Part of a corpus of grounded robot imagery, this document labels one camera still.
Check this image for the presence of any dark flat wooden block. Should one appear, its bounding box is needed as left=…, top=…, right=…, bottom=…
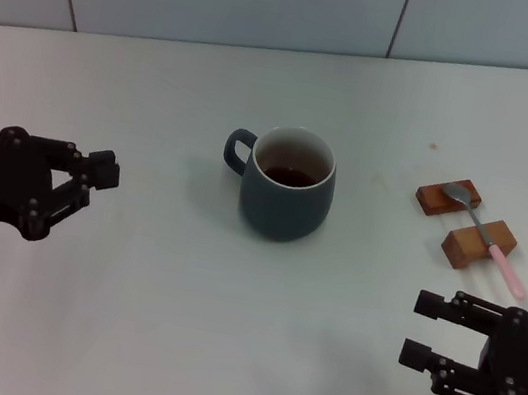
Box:
left=411, top=170, right=486, bottom=225

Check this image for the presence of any pink handled metal spoon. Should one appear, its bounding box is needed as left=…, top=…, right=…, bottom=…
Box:
left=426, top=181, right=528, bottom=302

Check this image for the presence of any grey ceramic cup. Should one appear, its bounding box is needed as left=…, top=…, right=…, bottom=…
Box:
left=210, top=116, right=344, bottom=250

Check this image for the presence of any light arched wooden block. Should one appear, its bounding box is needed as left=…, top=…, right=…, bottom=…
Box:
left=437, top=210, right=521, bottom=279

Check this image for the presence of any dark brown coffee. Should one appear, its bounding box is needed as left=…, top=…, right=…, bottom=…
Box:
left=260, top=161, right=319, bottom=192

